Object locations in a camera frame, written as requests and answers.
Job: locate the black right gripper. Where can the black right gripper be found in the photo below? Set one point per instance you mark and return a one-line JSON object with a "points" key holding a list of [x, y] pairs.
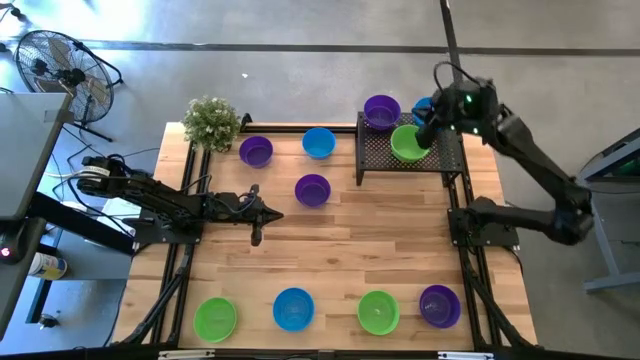
{"points": [[450, 110]]}

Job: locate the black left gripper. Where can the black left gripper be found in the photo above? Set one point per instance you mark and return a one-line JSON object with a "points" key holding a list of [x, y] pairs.
{"points": [[235, 210]]}

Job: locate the blue plastic mini bowl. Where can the blue plastic mini bowl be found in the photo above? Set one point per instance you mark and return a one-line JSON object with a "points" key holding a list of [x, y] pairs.
{"points": [[421, 107], [318, 143], [293, 310]]}

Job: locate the purple plastic mini bowl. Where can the purple plastic mini bowl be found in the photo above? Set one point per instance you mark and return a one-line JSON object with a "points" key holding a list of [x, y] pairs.
{"points": [[440, 306], [382, 112], [256, 152], [312, 191]]}

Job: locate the green plastic mini bowl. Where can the green plastic mini bowl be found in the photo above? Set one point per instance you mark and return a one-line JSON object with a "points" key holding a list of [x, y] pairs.
{"points": [[378, 312], [404, 147], [215, 320]]}

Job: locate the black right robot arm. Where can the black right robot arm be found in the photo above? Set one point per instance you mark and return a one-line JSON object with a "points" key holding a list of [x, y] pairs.
{"points": [[540, 165]]}

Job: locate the black perforated metal shelf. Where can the black perforated metal shelf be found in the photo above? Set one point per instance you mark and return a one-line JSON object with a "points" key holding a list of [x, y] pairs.
{"points": [[380, 155]]}

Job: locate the small potted green plant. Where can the small potted green plant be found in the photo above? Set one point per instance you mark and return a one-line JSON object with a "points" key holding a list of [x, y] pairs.
{"points": [[211, 123]]}

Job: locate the white paper sheet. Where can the white paper sheet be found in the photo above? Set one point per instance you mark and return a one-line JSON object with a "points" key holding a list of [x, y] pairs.
{"points": [[116, 209]]}

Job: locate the black desk leg beam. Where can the black desk leg beam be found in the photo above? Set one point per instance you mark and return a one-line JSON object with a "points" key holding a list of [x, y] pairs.
{"points": [[85, 225]]}

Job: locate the white can with yellow label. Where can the white can with yellow label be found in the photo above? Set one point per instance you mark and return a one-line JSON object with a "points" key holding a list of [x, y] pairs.
{"points": [[47, 266]]}

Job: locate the black metal floor fan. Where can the black metal floor fan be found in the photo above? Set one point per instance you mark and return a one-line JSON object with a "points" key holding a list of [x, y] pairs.
{"points": [[70, 76]]}

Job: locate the black desk caster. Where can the black desk caster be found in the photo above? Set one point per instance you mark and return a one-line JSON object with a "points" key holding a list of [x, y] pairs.
{"points": [[47, 320]]}

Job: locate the black device with red light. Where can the black device with red light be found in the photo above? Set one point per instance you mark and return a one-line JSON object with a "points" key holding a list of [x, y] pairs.
{"points": [[15, 240]]}

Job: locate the dark standing desk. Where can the dark standing desk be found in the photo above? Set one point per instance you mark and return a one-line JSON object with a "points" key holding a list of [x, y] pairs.
{"points": [[15, 295]]}

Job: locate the black aluminium rig frame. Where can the black aluminium rig frame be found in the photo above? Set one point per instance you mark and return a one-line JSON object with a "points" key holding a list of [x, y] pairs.
{"points": [[300, 129]]}

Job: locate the silver aluminium bracket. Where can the silver aluminium bracket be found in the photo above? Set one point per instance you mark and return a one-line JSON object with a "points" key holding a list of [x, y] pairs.
{"points": [[185, 354], [465, 355]]}

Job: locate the grey metal table frame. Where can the grey metal table frame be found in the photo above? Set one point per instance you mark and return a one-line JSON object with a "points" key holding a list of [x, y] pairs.
{"points": [[600, 240]]}

